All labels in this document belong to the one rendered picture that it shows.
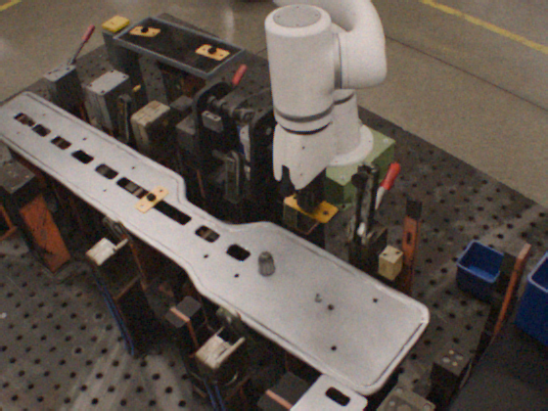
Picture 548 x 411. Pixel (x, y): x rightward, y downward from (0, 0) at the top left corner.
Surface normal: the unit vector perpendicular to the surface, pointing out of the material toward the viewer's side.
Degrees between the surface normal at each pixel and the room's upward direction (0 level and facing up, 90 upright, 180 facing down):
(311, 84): 92
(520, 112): 0
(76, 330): 0
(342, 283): 0
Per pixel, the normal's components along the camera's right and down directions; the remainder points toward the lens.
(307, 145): 0.67, 0.47
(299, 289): -0.09, -0.70
